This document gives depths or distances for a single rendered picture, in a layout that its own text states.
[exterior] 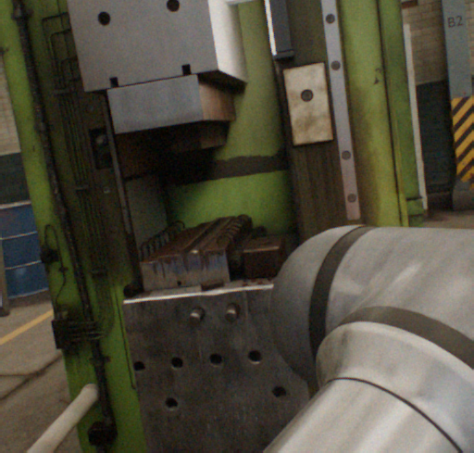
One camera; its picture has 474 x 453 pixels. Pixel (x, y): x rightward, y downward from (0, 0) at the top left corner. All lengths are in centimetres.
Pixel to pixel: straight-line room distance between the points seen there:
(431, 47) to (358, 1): 578
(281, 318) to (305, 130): 94
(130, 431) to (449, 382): 139
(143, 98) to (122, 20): 16
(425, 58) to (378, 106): 577
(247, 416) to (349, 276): 96
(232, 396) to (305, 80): 71
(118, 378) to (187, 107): 74
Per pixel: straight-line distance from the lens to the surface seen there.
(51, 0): 147
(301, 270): 35
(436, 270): 30
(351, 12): 132
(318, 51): 130
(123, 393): 156
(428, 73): 706
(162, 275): 125
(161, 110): 120
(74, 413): 147
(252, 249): 120
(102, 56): 125
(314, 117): 127
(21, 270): 584
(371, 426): 24
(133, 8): 124
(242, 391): 124
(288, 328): 36
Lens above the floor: 123
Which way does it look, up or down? 8 degrees down
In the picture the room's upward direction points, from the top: 9 degrees counter-clockwise
